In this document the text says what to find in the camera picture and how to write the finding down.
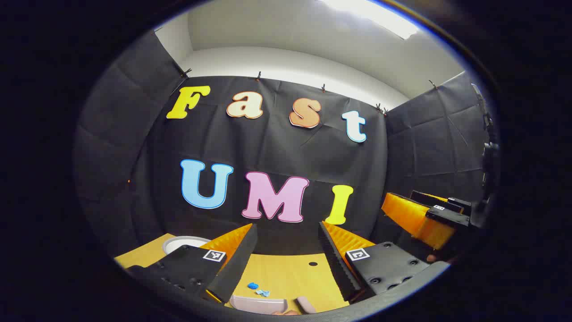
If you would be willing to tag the row of black cloth clips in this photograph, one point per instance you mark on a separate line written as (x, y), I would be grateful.
(258, 76)

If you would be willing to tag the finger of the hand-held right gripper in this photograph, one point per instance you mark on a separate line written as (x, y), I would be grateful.
(429, 197)
(411, 217)

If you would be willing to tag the wooden desktop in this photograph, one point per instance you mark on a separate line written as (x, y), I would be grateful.
(286, 273)

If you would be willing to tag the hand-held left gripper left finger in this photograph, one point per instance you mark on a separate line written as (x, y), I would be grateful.
(239, 264)

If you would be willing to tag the white garbage bin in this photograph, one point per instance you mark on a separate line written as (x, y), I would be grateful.
(178, 243)

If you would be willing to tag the pink small broom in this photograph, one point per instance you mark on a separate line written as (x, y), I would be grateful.
(306, 305)

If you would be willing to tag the light blue paper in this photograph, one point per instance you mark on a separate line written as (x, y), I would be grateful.
(262, 293)

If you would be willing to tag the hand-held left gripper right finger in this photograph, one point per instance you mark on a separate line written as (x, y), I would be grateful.
(337, 264)

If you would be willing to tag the ceiling light panel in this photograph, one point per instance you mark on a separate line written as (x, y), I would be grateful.
(375, 15)

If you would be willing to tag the pink dustpan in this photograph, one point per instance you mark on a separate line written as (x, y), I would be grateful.
(257, 305)

